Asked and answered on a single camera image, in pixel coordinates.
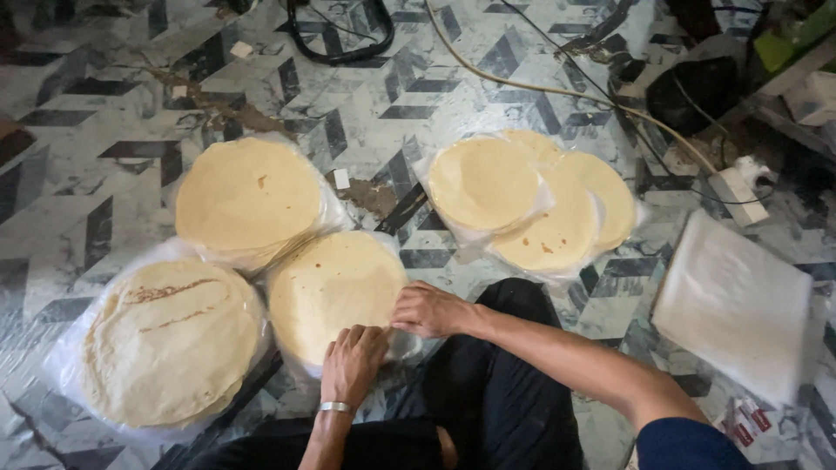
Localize person's right hand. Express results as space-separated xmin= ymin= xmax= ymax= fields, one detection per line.
xmin=390 ymin=281 xmax=484 ymax=340

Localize person's left hand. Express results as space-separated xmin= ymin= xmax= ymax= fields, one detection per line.
xmin=320 ymin=324 xmax=393 ymax=412

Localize plain flatbread stack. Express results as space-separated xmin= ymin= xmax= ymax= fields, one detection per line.
xmin=264 ymin=230 xmax=423 ymax=383

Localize person's black trousers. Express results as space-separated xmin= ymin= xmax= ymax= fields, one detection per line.
xmin=186 ymin=277 xmax=585 ymax=470

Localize bagged flatbread packet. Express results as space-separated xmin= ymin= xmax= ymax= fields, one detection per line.
xmin=562 ymin=150 xmax=649 ymax=253
xmin=486 ymin=166 xmax=605 ymax=282
xmin=415 ymin=134 xmax=556 ymax=245
xmin=499 ymin=127 xmax=566 ymax=167

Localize thick flatbread stack in bag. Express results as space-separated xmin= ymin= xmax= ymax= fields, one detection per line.
xmin=173 ymin=136 xmax=351 ymax=272

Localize brown-streaked flatbread stack in bag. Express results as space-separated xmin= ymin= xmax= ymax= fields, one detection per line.
xmin=42 ymin=242 xmax=273 ymax=446

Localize person's blue sleeve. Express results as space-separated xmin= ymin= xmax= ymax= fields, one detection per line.
xmin=637 ymin=418 xmax=756 ymax=470

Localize stack of white plastic bags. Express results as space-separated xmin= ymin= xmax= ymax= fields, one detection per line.
xmin=651 ymin=209 xmax=814 ymax=407

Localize white power strip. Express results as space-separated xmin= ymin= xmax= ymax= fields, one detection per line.
xmin=708 ymin=166 xmax=772 ymax=228

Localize red and white sachets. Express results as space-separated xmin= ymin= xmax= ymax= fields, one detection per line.
xmin=715 ymin=395 xmax=775 ymax=449

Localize black round object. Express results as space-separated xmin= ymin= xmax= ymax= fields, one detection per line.
xmin=647 ymin=55 xmax=743 ymax=138

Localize white plug adaptor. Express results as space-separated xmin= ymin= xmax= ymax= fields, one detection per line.
xmin=735 ymin=155 xmax=778 ymax=190

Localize crumpled white plastic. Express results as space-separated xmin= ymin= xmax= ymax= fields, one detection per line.
xmin=784 ymin=70 xmax=836 ymax=128

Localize green object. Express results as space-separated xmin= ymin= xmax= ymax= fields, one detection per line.
xmin=754 ymin=0 xmax=836 ymax=74

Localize beige cable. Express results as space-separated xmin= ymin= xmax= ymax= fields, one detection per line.
xmin=425 ymin=0 xmax=719 ymax=175

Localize black tube frame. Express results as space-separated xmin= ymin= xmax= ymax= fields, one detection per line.
xmin=285 ymin=0 xmax=396 ymax=67

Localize thin black cable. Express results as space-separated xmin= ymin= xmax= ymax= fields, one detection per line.
xmin=499 ymin=0 xmax=776 ymax=206

